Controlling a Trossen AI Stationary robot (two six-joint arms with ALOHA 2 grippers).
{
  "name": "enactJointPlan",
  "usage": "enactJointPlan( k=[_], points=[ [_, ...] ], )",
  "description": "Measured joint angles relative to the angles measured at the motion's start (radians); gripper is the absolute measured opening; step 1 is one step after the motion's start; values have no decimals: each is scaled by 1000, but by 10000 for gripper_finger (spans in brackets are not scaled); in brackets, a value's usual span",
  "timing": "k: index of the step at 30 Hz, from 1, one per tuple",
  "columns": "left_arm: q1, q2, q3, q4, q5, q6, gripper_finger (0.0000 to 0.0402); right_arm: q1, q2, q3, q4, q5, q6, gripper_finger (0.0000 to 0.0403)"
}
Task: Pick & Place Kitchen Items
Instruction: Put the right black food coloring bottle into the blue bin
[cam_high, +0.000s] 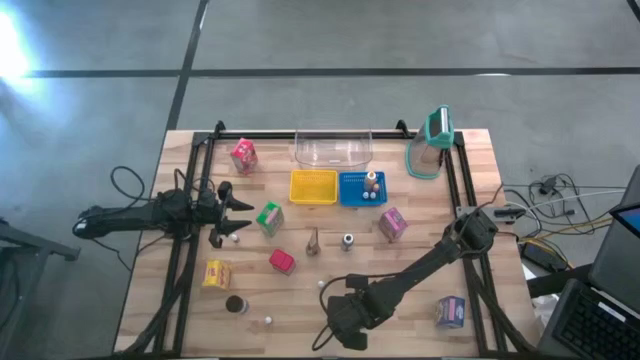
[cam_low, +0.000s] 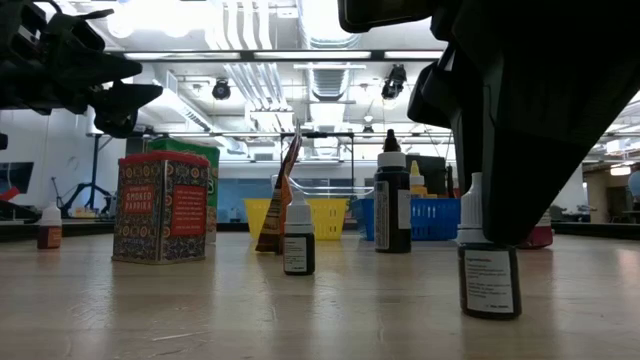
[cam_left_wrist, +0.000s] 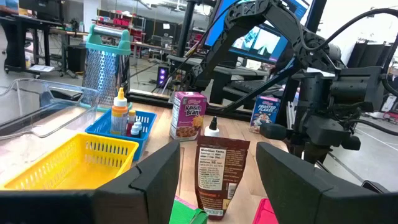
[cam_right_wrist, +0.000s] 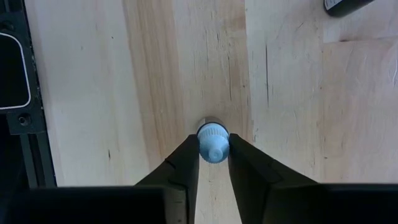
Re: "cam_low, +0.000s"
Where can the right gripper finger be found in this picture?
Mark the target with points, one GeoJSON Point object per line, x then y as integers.
{"type": "Point", "coordinates": [515, 175]}

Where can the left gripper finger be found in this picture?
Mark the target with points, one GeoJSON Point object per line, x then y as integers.
{"type": "Point", "coordinates": [125, 96]}
{"type": "Point", "coordinates": [100, 67]}

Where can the blue plastic basket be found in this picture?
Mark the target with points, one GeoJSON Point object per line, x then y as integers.
{"type": "Point", "coordinates": [435, 220]}

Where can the yellow squeeze bottle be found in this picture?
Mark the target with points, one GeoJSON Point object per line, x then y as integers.
{"type": "Point", "coordinates": [417, 187]}

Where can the small white-capped dropper bottle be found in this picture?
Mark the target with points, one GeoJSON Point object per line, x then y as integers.
{"type": "Point", "coordinates": [490, 285]}
{"type": "Point", "coordinates": [299, 250]}

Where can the red-lidded smoked paprika tin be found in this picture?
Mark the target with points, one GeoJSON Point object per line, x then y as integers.
{"type": "Point", "coordinates": [160, 210]}

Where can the brown white-capped dropper bottle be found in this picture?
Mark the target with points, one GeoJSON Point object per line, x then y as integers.
{"type": "Point", "coordinates": [50, 235]}

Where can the brown triangular snack packet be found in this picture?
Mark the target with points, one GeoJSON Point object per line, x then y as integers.
{"type": "Point", "coordinates": [275, 220]}

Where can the Raisin Bran cereal box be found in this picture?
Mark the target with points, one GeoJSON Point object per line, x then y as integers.
{"type": "Point", "coordinates": [540, 237]}

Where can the black monitor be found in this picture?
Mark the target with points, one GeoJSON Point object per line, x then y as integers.
{"type": "Point", "coordinates": [436, 175]}

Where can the blue steel column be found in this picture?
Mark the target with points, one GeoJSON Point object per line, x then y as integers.
{"type": "Point", "coordinates": [94, 170]}

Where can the small green cereal box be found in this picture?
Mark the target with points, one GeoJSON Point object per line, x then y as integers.
{"type": "Point", "coordinates": [200, 150]}

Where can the black ceiling spotlight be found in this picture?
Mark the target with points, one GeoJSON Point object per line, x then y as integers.
{"type": "Point", "coordinates": [221, 90]}
{"type": "Point", "coordinates": [395, 80]}

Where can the person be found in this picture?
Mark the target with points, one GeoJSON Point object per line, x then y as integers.
{"type": "Point", "coordinates": [635, 182]}

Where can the red bar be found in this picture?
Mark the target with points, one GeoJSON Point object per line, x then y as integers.
{"type": "Point", "coordinates": [9, 194]}

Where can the clear plastic bin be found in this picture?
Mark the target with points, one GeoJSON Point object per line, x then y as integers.
{"type": "Point", "coordinates": [330, 190]}

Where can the yellow plastic basket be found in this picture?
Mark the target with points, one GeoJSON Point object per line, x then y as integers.
{"type": "Point", "coordinates": [327, 217]}

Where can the black wall screen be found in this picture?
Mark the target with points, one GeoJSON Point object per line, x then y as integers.
{"type": "Point", "coordinates": [15, 175]}

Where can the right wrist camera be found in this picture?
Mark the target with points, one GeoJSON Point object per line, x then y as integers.
{"type": "Point", "coordinates": [380, 15]}

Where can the silver ventilation duct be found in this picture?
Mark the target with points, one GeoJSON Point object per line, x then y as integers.
{"type": "Point", "coordinates": [330, 50]}

